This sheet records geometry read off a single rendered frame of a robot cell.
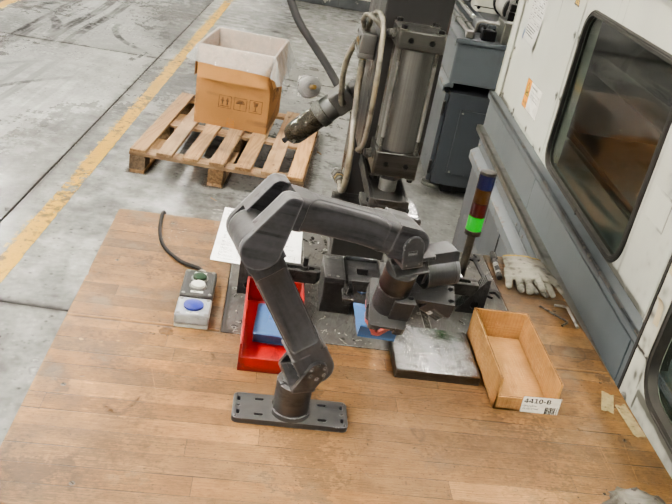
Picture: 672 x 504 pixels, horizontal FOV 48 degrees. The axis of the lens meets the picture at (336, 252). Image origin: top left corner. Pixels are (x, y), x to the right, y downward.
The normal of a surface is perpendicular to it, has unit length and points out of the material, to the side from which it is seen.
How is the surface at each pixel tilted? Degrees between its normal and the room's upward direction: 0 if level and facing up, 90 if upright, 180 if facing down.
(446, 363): 0
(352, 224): 87
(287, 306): 89
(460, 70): 90
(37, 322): 0
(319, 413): 0
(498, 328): 90
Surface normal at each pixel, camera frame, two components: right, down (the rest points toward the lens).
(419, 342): 0.16, -0.88
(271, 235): 0.34, 0.48
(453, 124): -0.01, 0.46
